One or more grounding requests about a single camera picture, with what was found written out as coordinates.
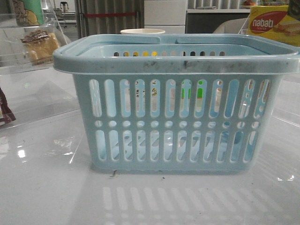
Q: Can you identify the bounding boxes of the bagged sliced bread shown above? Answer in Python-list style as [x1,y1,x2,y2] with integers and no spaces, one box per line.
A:
[21,29,60,65]

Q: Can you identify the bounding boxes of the light blue plastic basket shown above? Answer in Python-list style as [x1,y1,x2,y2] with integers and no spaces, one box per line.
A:
[53,34,300,173]

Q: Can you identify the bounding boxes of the white paper cup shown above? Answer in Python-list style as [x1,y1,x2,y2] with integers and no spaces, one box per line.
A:
[120,28,165,35]

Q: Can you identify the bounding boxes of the white drawer cabinet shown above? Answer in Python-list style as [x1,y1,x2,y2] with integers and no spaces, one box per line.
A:
[144,0,188,34]

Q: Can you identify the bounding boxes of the dark red snack packet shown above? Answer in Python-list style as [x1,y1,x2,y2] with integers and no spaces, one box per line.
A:
[0,89,16,126]

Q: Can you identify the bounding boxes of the clear acrylic shelf left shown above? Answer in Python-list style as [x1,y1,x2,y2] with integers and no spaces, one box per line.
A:
[0,0,78,130]

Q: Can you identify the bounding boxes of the yellow nabati wafer box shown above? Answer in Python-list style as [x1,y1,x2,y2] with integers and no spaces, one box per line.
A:
[247,5,300,47]

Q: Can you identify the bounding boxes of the clear acrylic stand right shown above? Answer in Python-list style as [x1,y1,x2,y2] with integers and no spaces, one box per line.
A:
[240,19,300,37]

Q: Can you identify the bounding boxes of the green cartoon printed can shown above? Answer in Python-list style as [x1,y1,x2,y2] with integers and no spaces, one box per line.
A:
[12,0,44,27]

